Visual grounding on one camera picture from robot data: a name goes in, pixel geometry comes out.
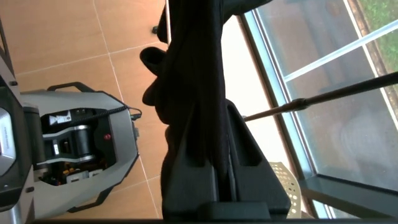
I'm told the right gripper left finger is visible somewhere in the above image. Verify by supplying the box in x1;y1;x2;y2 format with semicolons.
161;133;219;219

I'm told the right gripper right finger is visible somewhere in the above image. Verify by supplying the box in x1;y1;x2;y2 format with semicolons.
226;99;292;219

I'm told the black short-sleeved shirt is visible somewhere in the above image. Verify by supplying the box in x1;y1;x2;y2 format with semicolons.
139;0;274;200

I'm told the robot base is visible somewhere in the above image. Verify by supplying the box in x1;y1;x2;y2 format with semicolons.
0;18;143;220

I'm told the white laundry basket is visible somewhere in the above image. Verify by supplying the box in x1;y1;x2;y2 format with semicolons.
268;161;303;219

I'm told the black clothes rack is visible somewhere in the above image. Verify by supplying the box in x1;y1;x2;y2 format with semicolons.
241;71;398;123

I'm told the window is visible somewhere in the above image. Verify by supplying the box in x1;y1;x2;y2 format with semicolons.
238;0;398;219

